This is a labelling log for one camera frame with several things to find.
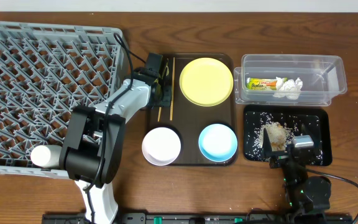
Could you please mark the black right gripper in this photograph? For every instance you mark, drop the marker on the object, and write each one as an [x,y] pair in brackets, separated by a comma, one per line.
[281,156]

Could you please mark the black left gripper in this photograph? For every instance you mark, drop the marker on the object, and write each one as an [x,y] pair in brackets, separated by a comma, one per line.
[164,90]

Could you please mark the wooden chopstick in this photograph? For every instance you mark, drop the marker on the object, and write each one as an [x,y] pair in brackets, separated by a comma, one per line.
[159,116]
[173,89]

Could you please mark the yellow round plate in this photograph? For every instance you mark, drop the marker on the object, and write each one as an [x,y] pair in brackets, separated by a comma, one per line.
[206,82]

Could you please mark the white tissue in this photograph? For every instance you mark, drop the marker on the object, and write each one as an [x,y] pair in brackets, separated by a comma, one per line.
[288,88]

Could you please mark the green snack wrapper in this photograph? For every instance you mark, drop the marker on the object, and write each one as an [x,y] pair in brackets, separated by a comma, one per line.
[261,84]

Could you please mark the light blue bowl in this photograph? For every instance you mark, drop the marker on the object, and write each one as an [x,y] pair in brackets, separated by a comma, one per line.
[217,142]

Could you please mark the white cup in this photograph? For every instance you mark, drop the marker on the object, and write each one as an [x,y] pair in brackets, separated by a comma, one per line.
[46,156]

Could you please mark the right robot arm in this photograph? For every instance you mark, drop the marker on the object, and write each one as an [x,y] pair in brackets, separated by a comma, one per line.
[307,196]

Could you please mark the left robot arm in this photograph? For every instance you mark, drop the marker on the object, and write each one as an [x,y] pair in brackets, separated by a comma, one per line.
[92,148]

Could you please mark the black food waste tray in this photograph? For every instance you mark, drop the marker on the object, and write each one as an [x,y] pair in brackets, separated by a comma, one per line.
[315,119]

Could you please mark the grey dishwasher rack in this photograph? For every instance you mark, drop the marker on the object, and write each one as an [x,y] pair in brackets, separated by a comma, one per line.
[45,71]

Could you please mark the rice pile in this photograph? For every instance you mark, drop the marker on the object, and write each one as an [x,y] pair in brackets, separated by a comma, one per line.
[280,132]

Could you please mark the dark brown serving tray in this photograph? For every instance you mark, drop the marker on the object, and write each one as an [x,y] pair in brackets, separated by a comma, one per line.
[190,119]

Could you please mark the clear plastic bin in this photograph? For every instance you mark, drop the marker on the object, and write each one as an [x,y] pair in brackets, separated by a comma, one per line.
[323,78]

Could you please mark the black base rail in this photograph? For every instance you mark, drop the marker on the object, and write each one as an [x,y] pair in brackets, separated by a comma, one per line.
[142,218]

